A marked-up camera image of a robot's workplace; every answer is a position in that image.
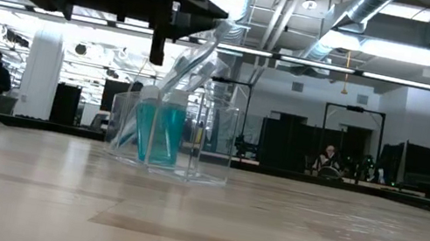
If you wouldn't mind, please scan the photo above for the teal mouthwash bottle white cap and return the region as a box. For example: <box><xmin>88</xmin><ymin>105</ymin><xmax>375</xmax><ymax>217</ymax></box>
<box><xmin>147</xmin><ymin>86</ymin><xmax>191</xmax><ymax>169</ymax></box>
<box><xmin>127</xmin><ymin>83</ymin><xmax>165</xmax><ymax>164</ymax></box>

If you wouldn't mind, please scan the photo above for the clear acrylic organizer box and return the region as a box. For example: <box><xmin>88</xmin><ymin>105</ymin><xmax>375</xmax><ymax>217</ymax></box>
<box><xmin>100</xmin><ymin>78</ymin><xmax>243</xmax><ymax>190</ymax></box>

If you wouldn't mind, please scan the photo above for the black background robot station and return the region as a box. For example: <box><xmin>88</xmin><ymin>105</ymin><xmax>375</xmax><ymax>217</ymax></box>
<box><xmin>373</xmin><ymin>136</ymin><xmax>430</xmax><ymax>200</ymax></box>

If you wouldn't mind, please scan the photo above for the black background monitor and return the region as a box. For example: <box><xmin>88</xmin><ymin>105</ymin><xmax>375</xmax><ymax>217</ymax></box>
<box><xmin>99</xmin><ymin>78</ymin><xmax>145</xmax><ymax>118</ymax></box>

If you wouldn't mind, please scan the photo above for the round ceiling fixture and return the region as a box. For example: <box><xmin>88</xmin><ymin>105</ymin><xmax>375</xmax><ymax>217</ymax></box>
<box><xmin>300</xmin><ymin>0</ymin><xmax>321</xmax><ymax>13</ymax></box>

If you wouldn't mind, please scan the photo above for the long ceiling light strip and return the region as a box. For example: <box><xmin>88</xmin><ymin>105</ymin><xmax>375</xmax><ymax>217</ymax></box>
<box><xmin>0</xmin><ymin>0</ymin><xmax>430</xmax><ymax>93</ymax></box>

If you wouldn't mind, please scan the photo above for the black background cabinet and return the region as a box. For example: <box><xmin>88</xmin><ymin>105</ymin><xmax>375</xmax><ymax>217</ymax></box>
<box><xmin>48</xmin><ymin>81</ymin><xmax>84</xmax><ymax>127</ymax></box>

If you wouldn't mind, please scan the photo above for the white room pillar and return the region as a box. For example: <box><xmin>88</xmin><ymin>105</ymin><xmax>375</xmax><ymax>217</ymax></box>
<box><xmin>13</xmin><ymin>23</ymin><xmax>70</xmax><ymax>123</ymax></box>

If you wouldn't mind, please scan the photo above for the seated person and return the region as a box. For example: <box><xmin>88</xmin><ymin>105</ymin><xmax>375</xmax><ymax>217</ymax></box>
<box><xmin>310</xmin><ymin>141</ymin><xmax>347</xmax><ymax>180</ymax></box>

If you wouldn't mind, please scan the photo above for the grey office chair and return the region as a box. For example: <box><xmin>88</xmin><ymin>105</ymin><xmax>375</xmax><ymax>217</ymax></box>
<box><xmin>0</xmin><ymin>93</ymin><xmax>19</xmax><ymax>117</ymax></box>

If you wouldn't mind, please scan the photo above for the black metal frame stand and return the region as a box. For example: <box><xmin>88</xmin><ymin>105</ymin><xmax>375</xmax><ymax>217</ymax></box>
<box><xmin>198</xmin><ymin>74</ymin><xmax>255</xmax><ymax>153</ymax></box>
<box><xmin>316</xmin><ymin>100</ymin><xmax>389</xmax><ymax>168</ymax></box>

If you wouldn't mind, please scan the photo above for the yellow hanging cord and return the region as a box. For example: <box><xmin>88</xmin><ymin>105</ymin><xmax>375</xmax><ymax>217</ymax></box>
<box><xmin>339</xmin><ymin>49</ymin><xmax>356</xmax><ymax>96</ymax></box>

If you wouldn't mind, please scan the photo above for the black table frame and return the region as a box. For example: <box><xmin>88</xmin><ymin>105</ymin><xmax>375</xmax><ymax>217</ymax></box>
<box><xmin>0</xmin><ymin>112</ymin><xmax>430</xmax><ymax>217</ymax></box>

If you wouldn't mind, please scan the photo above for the silver slanted ventilation duct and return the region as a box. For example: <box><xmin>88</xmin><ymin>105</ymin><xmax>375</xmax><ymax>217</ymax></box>
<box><xmin>296</xmin><ymin>0</ymin><xmax>400</xmax><ymax>76</ymax></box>

